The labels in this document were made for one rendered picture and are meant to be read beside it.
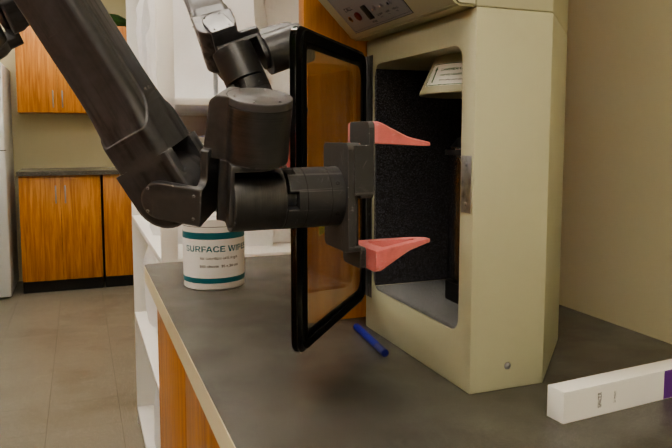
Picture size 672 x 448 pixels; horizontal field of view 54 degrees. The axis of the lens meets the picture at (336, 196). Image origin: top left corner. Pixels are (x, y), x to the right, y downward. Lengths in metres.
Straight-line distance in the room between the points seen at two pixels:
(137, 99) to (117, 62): 0.03
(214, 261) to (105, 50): 0.85
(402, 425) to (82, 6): 0.53
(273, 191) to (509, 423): 0.39
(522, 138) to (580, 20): 0.53
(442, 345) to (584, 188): 0.52
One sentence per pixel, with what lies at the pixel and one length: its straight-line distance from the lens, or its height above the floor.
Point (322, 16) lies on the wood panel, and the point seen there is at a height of 1.45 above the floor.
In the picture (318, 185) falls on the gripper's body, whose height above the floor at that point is 1.21.
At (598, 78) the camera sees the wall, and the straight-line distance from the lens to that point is 1.29.
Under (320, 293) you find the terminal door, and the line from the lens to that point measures 0.90.
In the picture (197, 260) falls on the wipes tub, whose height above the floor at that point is 1.00.
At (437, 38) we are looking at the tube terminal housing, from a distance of 0.90.
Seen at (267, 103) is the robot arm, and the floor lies 1.29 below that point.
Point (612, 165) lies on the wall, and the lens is 1.26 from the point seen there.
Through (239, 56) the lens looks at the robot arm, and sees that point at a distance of 0.91.
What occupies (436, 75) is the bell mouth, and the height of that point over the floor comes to 1.34.
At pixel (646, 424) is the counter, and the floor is 0.94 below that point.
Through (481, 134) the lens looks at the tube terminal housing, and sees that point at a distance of 0.82.
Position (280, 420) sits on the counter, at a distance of 0.79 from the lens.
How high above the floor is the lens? 1.26
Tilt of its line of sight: 5 degrees down
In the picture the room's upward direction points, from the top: straight up
